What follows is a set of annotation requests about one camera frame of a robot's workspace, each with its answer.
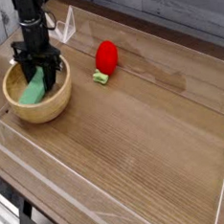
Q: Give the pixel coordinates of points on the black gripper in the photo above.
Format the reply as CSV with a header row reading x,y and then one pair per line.
x,y
48,57

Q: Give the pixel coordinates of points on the green rectangular block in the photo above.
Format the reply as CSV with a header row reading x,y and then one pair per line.
x,y
35,90

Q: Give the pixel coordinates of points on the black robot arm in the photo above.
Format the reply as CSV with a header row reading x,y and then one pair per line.
x,y
35,50

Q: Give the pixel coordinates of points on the brown wooden bowl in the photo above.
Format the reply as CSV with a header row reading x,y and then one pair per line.
x,y
30,104

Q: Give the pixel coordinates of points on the red plush strawberry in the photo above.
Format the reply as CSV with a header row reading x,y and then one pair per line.
x,y
106,61

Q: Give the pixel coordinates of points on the clear acrylic corner bracket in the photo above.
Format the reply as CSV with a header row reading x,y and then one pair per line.
x,y
62,31

